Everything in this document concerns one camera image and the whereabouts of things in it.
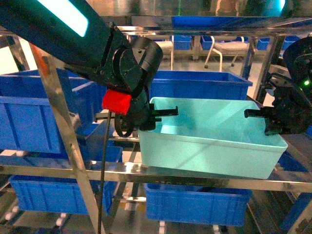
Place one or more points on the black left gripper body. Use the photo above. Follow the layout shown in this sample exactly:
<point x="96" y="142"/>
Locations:
<point x="138" y="116"/>

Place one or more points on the white chair background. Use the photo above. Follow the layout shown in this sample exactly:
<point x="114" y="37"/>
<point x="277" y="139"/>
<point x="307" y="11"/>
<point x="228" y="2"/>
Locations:
<point x="234" y="44"/>

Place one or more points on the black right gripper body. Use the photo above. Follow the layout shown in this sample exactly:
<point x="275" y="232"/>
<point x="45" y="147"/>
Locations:
<point x="292" y="106"/>

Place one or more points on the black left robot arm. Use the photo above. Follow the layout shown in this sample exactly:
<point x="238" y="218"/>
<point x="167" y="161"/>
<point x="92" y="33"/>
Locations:
<point x="73" y="32"/>

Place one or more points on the blue bin lower centre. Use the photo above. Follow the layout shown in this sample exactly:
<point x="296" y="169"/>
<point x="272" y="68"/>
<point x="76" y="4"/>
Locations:
<point x="194" y="204"/>

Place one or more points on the large blue bin centre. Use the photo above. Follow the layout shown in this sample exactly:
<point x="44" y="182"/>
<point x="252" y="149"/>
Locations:
<point x="199" y="84"/>

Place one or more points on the blue bin left shelf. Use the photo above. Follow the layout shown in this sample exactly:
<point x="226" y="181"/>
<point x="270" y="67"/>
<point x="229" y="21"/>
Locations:
<point x="27" y="121"/>

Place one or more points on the teal plastic bin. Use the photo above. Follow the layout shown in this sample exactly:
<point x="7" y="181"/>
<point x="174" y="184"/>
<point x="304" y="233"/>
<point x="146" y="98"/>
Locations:
<point x="211" y="136"/>

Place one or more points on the blue bin lower left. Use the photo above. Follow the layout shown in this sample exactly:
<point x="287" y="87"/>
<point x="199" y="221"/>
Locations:
<point x="60" y="195"/>

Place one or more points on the red camera mount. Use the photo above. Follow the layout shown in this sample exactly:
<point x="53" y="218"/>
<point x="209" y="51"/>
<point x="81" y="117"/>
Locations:
<point x="116" y="102"/>

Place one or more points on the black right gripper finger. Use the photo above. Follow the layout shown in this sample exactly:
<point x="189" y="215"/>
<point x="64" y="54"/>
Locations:
<point x="264" y="112"/>

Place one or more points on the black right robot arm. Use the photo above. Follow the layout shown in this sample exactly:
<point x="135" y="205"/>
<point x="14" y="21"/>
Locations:
<point x="298" y="60"/>

